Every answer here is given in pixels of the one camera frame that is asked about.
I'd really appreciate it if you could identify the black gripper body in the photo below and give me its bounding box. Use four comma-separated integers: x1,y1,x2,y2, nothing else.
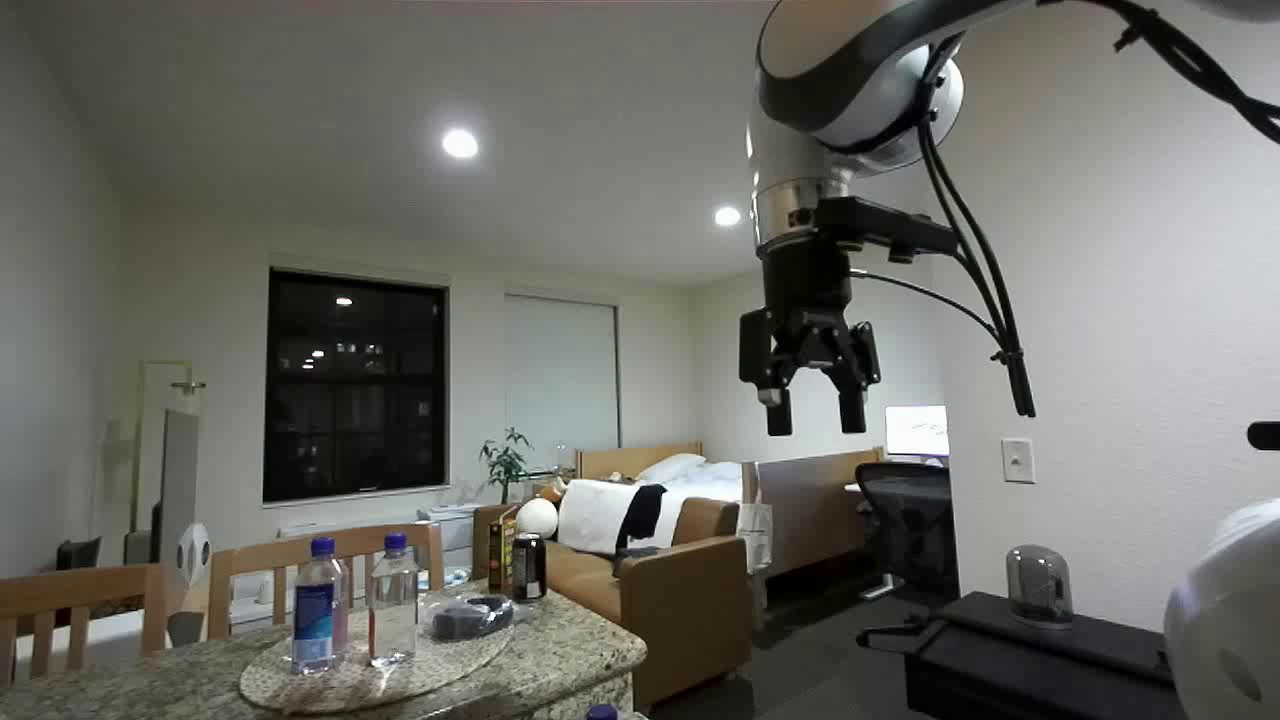
756,237,854,352

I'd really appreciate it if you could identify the dark bottle on side table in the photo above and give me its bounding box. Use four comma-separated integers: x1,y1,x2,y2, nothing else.
512,535,551,604

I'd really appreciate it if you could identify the clear label water bottle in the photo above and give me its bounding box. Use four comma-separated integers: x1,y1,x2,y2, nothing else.
362,534,424,672

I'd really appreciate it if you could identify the blue label water bottle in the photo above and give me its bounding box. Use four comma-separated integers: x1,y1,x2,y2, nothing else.
286,534,350,678

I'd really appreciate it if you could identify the bright computer monitor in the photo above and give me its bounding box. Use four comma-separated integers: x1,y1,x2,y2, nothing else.
882,401,950,463

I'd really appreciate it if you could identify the wooden desk partition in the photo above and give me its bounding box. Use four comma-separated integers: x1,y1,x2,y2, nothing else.
753,447,887,582

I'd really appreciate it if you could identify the white paper bag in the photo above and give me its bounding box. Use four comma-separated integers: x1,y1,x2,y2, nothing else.
737,496,775,577

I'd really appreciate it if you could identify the black office chair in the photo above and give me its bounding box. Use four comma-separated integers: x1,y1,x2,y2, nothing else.
850,457,959,653

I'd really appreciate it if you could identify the black jacket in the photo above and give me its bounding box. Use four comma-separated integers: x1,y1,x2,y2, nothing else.
613,481,670,557

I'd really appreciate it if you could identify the white roller blind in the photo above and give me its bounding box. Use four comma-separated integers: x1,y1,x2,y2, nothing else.
499,291,624,474

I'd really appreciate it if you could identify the tan wooden armchair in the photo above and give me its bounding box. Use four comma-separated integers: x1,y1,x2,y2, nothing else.
542,493,756,713

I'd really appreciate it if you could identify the grey glass cylinder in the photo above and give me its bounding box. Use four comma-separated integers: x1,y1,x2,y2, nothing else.
1002,542,1074,623

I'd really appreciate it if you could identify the green potted plant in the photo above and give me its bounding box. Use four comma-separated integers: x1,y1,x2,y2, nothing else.
476,423,536,511

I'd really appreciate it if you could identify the black equipment case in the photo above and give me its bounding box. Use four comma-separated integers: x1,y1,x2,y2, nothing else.
899,588,1190,720

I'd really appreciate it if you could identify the white low cabinet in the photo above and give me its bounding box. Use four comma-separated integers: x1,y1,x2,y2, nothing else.
413,502,481,582

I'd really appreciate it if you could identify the dark glass bowl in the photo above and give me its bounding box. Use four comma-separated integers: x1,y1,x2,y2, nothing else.
428,591,519,643

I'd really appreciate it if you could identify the dark night window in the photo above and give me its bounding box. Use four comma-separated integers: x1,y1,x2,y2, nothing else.
261,265,453,503

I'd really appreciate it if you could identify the round woven placemat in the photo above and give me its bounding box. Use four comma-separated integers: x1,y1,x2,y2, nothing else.
237,614,515,715

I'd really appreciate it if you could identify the wooden dining chair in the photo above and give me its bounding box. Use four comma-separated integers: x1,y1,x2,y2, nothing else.
205,522,447,643
0,559,170,686

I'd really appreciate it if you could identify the small white appliance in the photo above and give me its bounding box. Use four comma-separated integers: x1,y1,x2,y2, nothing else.
170,522,216,584

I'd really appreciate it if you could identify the tall grey panel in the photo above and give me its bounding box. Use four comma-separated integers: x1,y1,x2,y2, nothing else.
155,405,205,564

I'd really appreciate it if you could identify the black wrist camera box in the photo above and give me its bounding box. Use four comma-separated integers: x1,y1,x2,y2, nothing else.
812,198,963,268

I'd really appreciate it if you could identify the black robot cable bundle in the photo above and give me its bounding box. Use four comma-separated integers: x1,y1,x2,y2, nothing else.
850,0,1280,419

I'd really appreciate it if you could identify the white wall switch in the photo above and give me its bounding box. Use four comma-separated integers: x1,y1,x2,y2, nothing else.
999,433,1039,489

